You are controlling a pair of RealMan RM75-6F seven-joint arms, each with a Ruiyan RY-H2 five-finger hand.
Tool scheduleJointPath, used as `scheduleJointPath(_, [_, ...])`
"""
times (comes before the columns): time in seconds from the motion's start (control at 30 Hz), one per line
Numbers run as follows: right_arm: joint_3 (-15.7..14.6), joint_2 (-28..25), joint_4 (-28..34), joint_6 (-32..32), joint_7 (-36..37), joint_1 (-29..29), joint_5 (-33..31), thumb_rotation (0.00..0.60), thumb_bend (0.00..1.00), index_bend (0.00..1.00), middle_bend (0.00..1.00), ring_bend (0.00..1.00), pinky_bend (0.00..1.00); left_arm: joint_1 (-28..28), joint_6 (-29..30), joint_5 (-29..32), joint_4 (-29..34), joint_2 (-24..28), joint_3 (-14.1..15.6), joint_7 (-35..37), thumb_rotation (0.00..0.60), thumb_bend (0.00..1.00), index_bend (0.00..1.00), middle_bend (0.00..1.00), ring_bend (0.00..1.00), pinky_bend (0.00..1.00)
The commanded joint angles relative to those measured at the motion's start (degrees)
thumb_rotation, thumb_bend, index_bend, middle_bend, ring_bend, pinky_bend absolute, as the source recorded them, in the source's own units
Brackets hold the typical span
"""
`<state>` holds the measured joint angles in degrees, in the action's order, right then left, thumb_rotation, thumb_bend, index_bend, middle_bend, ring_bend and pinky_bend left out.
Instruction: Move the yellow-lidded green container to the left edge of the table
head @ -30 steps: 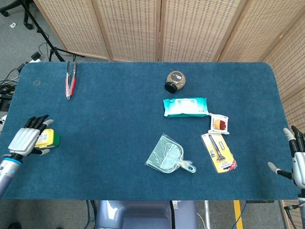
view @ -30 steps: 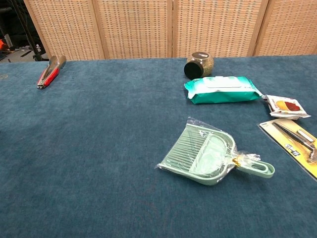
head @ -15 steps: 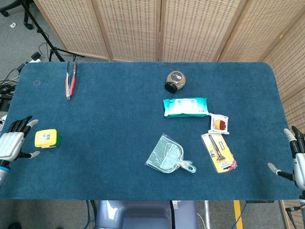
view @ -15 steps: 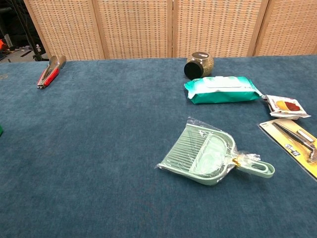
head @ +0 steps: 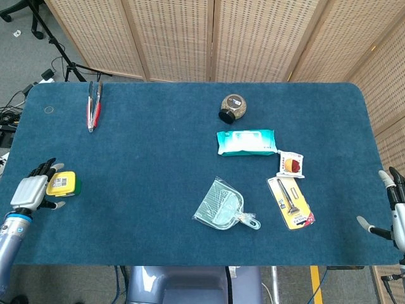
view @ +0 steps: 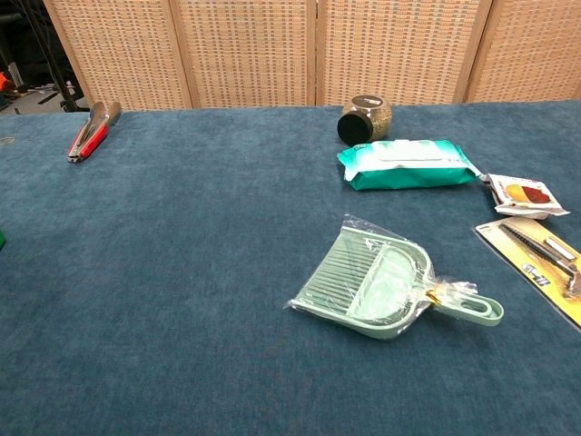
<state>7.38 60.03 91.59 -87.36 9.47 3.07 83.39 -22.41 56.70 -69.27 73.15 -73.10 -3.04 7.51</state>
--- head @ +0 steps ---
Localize woven wooden folding screen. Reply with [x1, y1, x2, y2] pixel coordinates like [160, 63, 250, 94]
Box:
[44, 0, 405, 304]

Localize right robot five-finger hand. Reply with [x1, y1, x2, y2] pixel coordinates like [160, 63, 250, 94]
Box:
[356, 167, 405, 254]

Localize white snack packet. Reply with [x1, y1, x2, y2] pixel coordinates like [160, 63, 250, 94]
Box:
[276, 149, 306, 179]

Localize glass spice jar black lid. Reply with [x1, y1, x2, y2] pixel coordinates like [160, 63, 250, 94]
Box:
[217, 93, 248, 125]

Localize black power adapter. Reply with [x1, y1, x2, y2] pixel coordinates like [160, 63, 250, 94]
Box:
[40, 68, 56, 84]

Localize black office chair base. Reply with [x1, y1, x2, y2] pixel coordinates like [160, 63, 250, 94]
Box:
[0, 0, 45, 41]

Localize black tripod stand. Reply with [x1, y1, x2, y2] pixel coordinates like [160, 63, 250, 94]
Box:
[27, 0, 113, 83]

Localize razor on yellow card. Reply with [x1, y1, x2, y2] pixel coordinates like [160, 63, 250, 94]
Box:
[267, 176, 316, 231]

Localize teal white wet wipes pack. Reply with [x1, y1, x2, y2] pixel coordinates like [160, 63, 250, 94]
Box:
[216, 129, 278, 158]

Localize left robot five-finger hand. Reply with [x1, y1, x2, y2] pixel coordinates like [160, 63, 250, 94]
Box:
[9, 157, 66, 212]

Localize metal table leg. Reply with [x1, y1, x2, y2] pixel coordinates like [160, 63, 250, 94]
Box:
[271, 265, 281, 304]

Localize yellow and green plastic container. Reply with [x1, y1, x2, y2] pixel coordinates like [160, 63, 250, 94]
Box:
[46, 171, 82, 198]

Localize tangle of black cables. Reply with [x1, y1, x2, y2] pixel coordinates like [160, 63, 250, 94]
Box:
[0, 82, 35, 149]

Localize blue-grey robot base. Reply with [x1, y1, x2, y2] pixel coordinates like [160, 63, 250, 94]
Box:
[125, 265, 264, 304]

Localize clear dustpan in plastic bag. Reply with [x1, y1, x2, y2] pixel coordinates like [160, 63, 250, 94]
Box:
[192, 176, 262, 231]

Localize blue carpet table mat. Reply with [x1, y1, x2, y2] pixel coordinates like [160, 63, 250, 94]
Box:
[0, 81, 400, 267]

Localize red-handled metal kitchen tongs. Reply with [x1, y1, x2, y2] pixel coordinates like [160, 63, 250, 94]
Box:
[86, 80, 104, 133]

